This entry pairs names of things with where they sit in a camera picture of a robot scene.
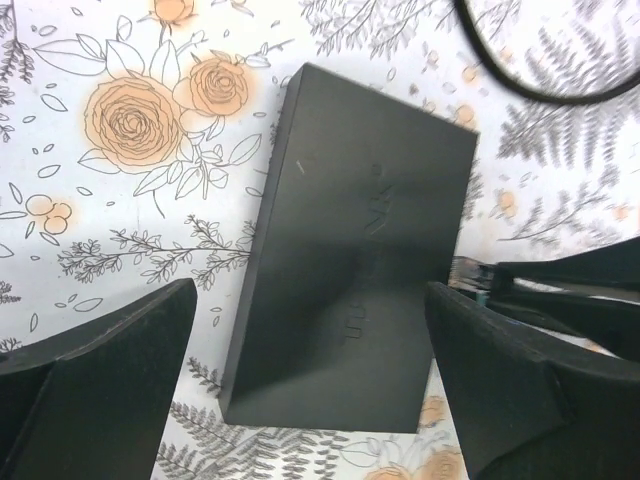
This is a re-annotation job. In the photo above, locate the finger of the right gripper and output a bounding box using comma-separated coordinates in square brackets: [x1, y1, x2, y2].
[487, 289, 639, 360]
[492, 237, 639, 292]

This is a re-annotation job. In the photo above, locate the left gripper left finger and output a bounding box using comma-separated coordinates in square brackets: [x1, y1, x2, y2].
[1, 279, 197, 479]

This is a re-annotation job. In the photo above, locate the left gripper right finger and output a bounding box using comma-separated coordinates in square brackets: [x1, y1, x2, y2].
[425, 282, 639, 479]

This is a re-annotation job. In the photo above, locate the grey ethernet cable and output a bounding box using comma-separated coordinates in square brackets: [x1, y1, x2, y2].
[447, 255, 496, 294]

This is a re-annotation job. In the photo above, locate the black network switch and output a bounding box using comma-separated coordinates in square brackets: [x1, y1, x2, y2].
[219, 63, 478, 433]

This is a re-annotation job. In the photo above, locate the black cable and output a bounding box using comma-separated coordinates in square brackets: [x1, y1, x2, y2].
[452, 0, 640, 107]

